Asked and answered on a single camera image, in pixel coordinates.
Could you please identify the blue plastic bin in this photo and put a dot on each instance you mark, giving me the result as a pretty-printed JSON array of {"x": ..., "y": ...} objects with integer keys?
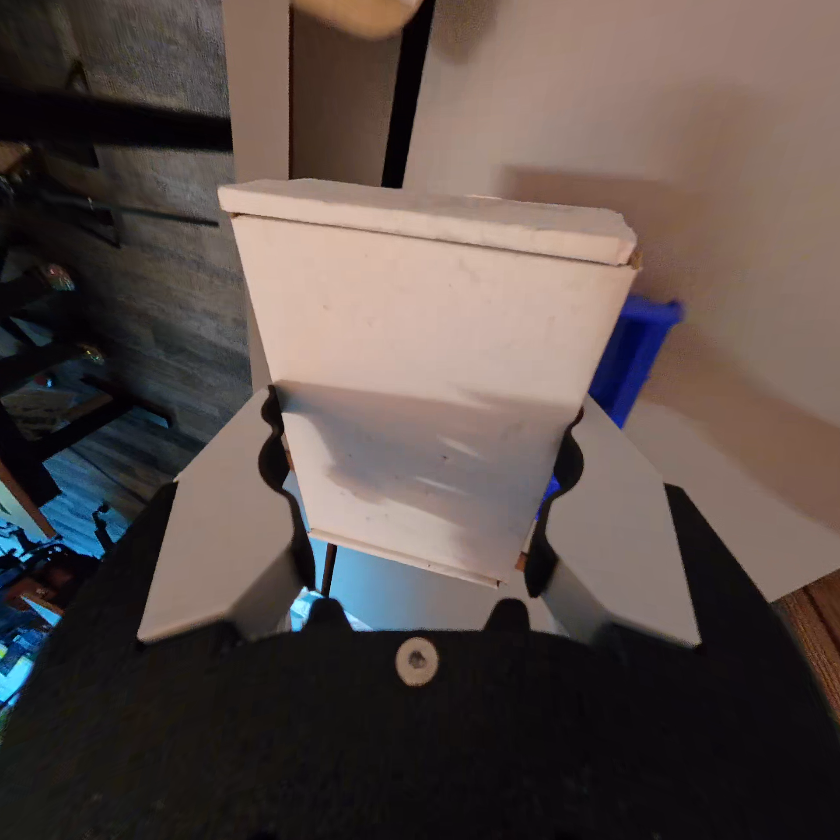
[{"x": 636, "y": 354}]

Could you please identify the black metal bar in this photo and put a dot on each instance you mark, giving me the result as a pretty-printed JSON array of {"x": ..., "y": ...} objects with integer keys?
[{"x": 131, "y": 124}]

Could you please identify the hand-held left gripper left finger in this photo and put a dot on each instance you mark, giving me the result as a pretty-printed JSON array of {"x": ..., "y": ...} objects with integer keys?
[{"x": 210, "y": 525}]

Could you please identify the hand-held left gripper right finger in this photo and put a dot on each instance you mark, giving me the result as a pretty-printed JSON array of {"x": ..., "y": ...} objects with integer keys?
[{"x": 623, "y": 525}]

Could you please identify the white cardboard mailer box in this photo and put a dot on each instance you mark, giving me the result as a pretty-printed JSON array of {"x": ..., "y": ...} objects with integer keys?
[{"x": 426, "y": 328}]

